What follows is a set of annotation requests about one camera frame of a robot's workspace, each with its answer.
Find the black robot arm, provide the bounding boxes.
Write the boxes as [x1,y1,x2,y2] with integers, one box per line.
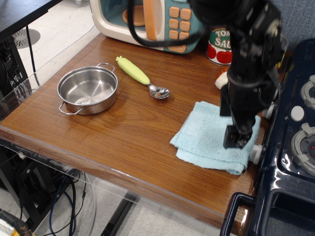
[190,0,284,148]

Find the tomato sauce can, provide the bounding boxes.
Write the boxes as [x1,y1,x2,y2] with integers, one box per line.
[206,28,232,65]

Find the light blue towel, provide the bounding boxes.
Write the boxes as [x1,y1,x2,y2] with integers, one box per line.
[170,101,261,175]

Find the black cable under table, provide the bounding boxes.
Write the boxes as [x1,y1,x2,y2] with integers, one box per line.
[41,172,87,236]

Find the plush white mushroom toy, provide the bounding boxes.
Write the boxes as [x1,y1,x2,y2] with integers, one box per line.
[215,68,228,90]

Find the black table leg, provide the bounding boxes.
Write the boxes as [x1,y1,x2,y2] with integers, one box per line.
[100,199,133,236]

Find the blue cable under table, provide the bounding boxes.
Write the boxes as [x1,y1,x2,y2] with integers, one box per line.
[48,174,77,236]

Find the clear acrylic barrier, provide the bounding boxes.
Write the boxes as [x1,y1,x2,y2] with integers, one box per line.
[0,35,144,202]

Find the black robot cable sleeve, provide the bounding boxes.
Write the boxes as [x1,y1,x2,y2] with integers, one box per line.
[126,0,205,49]

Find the dark blue toy stove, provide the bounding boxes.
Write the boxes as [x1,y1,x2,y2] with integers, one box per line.
[220,39,315,236]

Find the pineapple slices can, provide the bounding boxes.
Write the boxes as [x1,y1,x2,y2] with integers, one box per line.
[276,33,289,70]

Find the spoon with green handle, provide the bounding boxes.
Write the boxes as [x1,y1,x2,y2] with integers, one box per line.
[116,56,171,99]

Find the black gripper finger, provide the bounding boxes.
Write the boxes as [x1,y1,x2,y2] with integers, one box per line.
[236,132,252,149]
[223,125,238,148]

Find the black desk left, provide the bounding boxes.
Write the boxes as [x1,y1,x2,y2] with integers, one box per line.
[0,0,61,42]

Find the small stainless steel pot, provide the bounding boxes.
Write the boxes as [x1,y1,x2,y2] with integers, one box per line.
[57,63,118,115]

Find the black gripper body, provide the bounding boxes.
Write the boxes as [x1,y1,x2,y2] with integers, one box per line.
[220,81,280,137]

